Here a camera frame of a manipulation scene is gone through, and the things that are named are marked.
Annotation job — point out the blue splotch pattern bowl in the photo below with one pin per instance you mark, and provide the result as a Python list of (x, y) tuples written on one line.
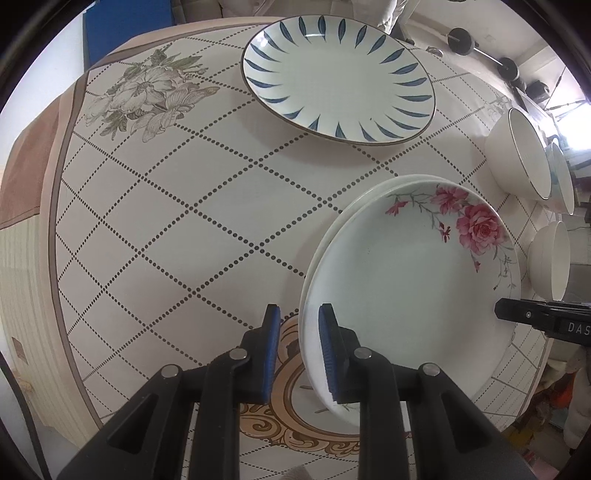
[(563, 184)]

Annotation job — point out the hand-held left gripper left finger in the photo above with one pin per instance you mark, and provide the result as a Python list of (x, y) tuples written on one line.
[(272, 350)]

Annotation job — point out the plain white plate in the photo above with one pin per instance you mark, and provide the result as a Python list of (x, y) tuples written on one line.
[(369, 194)]

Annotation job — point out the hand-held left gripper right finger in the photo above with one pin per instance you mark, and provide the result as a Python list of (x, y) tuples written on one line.
[(328, 355)]

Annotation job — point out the pink flower plate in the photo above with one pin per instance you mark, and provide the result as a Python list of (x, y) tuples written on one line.
[(406, 295)]

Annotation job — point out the black barbell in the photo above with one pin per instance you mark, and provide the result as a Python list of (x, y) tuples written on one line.
[(485, 53)]

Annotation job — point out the blue leaf pattern plate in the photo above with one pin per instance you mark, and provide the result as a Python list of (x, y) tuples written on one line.
[(337, 78)]

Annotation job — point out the small white bowl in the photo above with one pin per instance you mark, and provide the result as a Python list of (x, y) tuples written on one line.
[(545, 258)]

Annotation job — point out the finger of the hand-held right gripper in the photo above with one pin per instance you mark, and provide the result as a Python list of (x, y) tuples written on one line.
[(521, 314)]

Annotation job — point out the white padded jacket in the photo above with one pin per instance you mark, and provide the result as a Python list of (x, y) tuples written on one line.
[(390, 14)]

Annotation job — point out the white bowl with dark rim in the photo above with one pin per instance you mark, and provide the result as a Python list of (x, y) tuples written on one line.
[(508, 152)]

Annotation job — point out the floral dotted-grid tablecloth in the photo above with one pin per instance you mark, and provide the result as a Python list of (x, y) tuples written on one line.
[(184, 207)]

